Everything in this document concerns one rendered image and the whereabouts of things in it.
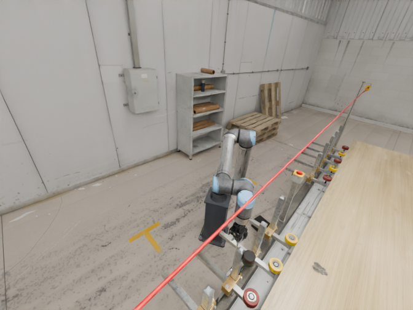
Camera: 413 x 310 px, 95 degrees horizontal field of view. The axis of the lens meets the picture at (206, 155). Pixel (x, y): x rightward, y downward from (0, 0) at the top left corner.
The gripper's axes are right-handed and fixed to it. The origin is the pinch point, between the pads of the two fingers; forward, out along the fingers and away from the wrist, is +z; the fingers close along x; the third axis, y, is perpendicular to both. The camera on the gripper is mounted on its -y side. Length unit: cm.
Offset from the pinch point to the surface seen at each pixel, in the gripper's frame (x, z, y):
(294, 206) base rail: 10, 29, -90
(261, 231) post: 8.5, -5.8, -11.0
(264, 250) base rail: 10.0, 29.1, -27.9
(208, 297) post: 9.2, -10.6, 39.1
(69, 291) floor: -111, 100, 83
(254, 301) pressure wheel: 22.7, 8.6, 17.4
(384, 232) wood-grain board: 70, 9, -87
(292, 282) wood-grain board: 33.7, 9.2, -6.2
